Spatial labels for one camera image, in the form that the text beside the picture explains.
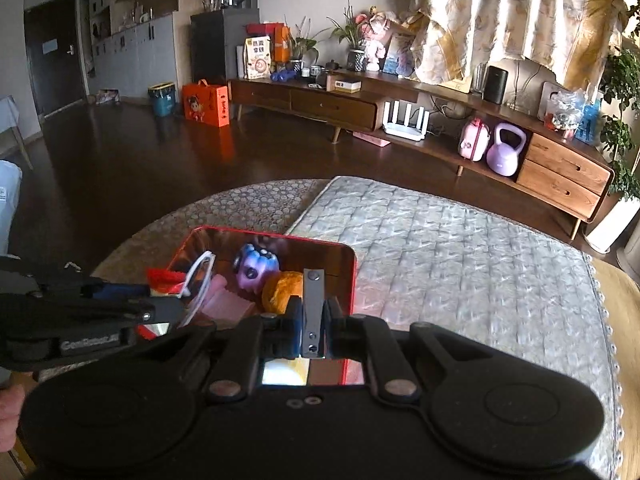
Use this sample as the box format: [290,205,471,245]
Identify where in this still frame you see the small green plant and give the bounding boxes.
[287,16,319,74]

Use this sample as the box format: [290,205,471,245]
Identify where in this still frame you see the orange gift box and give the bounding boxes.
[180,78,231,129]

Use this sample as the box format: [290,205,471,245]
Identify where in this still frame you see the teal bin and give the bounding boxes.
[147,82,177,119]

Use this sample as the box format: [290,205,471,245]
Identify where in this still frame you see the potted tree in white pot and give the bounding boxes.
[584,44,640,254]

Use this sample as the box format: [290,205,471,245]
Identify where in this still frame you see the pink doll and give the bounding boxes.
[357,7,396,74]

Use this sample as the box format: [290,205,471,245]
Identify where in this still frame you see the red box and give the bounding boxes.
[137,226,365,387]

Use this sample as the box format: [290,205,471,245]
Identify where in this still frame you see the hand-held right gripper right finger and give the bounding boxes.
[324,296,481,404]

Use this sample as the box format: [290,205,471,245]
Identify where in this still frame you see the plant in patterned pot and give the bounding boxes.
[329,1,369,72]

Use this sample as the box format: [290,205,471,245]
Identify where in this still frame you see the grey metal bar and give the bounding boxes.
[300,268,326,359]

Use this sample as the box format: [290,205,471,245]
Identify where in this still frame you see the glass vase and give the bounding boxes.
[469,62,489,95]

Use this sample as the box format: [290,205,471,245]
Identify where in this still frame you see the orange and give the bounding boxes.
[261,270,305,315]

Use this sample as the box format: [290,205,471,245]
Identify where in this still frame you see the orange bag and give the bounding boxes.
[272,23,291,64]

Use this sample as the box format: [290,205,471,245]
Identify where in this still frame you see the black speaker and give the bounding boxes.
[483,64,509,106]

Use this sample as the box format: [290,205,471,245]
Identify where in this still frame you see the purple octopus toy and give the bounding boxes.
[233,243,280,292]

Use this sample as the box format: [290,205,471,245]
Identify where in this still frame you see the white router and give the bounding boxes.
[382,99,432,142]

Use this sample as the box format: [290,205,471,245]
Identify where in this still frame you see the dark door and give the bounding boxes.
[23,0,87,116]

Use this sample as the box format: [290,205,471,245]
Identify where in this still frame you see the floral cloth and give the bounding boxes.
[408,0,629,94]

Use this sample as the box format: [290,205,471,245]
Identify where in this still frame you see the person's left hand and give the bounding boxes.
[0,384,26,437]

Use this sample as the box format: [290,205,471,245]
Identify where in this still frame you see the red snack packet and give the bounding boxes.
[145,267,186,297]

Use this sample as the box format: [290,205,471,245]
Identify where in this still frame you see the grey wall cabinet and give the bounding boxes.
[89,9,179,104]

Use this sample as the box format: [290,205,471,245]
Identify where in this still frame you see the pink backpack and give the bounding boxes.
[458,117,491,162]

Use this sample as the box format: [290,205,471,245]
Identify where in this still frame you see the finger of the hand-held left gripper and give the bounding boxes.
[75,297,185,329]
[80,272,152,302]

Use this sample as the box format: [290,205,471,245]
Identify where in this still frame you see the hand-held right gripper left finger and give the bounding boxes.
[145,296,306,404]

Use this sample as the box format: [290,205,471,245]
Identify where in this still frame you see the purple kettlebell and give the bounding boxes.
[485,122,528,177]

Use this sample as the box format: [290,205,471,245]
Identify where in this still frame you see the blue plastic pack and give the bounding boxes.
[574,97,604,145]

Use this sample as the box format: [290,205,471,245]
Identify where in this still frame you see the cereal box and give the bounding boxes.
[243,35,274,81]

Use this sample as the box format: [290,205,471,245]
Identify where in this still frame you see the wooden TV cabinet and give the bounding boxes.
[227,66,615,242]

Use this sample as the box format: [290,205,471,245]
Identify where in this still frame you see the yellow white box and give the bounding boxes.
[326,75,362,94]

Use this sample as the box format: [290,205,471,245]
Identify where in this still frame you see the white sunglasses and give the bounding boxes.
[176,250,217,329]

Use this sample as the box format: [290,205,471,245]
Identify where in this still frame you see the flat pink box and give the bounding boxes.
[352,130,392,149]

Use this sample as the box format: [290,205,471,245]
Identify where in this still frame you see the dark fridge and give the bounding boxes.
[189,7,261,89]

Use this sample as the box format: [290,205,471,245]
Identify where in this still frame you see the grey quilted table mat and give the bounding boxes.
[284,175,620,480]

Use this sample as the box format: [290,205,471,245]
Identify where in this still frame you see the clear bag of toys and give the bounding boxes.
[543,88,586,134]

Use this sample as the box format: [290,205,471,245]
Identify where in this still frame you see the blue picture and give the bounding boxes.
[382,32,416,77]

